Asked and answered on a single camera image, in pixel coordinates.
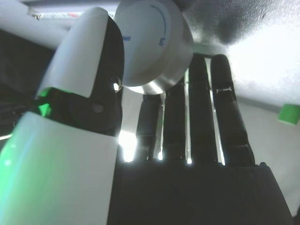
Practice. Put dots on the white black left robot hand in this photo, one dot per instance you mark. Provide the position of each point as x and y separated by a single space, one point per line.
58 175

